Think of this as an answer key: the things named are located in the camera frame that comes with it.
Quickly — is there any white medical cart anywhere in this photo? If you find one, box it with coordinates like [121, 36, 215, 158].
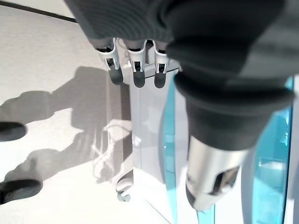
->
[115, 59, 299, 224]

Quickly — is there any white cart caster wheel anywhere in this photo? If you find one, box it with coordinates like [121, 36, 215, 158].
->
[115, 176, 134, 203]

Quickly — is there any grey robot leg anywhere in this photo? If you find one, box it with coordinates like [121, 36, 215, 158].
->
[0, 121, 27, 142]
[0, 178, 43, 206]

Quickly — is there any grey left robot leg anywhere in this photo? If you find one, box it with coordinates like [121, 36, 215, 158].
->
[0, 121, 27, 142]

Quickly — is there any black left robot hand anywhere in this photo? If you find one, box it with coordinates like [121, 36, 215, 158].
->
[63, 0, 299, 209]

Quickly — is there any grey right robot leg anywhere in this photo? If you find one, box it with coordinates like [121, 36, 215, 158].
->
[0, 178, 43, 206]

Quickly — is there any blue fronted cart drawer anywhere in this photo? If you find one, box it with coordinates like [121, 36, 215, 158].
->
[242, 77, 296, 224]
[130, 77, 215, 224]

